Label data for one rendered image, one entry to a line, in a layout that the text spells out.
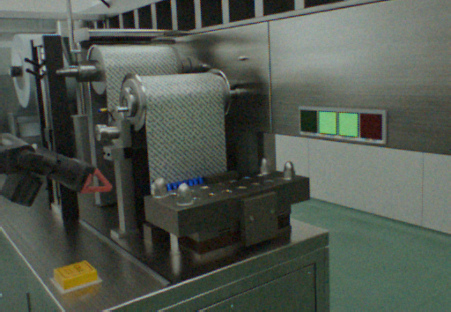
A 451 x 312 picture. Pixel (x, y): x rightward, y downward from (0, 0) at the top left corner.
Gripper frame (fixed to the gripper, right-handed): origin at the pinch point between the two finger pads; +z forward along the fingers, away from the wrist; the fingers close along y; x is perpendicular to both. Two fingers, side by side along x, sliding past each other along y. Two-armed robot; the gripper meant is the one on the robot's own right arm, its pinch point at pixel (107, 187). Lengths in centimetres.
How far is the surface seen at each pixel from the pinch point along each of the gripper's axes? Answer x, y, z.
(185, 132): 20.3, 0.9, 13.1
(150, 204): 0.0, 7.7, 8.0
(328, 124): 33, 31, 30
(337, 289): -8, -66, 191
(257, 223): 5.5, 22.6, 28.1
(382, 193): 75, -117, 279
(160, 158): 11.6, 0.9, 9.4
